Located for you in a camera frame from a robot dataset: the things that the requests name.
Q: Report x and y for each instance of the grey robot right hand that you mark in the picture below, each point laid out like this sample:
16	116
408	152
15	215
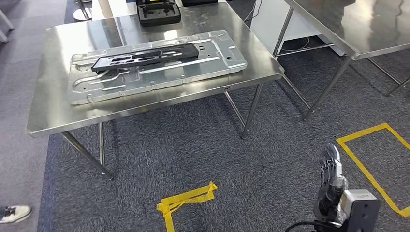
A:
331	192

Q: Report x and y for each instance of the black plastic plate bracket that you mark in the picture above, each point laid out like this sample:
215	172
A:
185	51

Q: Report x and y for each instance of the stainless steel workbench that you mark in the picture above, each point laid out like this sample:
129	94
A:
64	41

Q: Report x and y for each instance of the yellow floor tape strip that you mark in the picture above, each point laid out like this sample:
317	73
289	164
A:
185	197

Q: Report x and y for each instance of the stainless steel table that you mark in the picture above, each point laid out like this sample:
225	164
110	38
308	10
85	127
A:
352	22

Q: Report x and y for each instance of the white furniture panel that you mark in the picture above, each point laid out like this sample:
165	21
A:
269	19

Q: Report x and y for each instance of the stamped sheet metal panel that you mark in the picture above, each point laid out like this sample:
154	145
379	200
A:
128	85

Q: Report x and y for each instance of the black foam tray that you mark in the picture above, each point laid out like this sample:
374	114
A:
158	17

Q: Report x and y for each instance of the open black tool case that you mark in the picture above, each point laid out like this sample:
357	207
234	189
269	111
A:
153	1

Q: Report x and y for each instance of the white table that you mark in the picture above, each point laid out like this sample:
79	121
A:
123	9

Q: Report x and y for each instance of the person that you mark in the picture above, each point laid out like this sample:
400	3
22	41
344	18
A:
16	214

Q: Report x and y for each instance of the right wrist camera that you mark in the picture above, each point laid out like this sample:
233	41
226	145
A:
362	208

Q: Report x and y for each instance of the chrome stanchion post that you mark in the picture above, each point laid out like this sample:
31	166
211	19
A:
81	14

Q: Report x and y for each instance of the white table frame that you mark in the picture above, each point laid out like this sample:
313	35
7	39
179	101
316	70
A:
5	22

